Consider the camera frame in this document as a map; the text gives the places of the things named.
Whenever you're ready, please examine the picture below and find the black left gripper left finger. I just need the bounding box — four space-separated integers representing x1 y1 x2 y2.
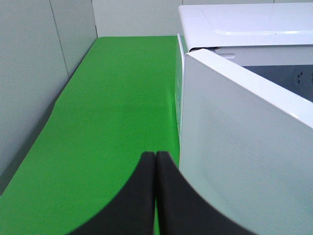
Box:
70 152 156 235

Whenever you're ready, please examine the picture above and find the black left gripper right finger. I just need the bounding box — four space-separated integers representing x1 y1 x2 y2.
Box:
156 151 252 235

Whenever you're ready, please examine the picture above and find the white microwave door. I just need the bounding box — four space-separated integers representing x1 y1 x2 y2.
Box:
179 49 313 235

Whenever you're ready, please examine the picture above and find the white microwave oven body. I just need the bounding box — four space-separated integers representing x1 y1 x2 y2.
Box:
174 2 313 138

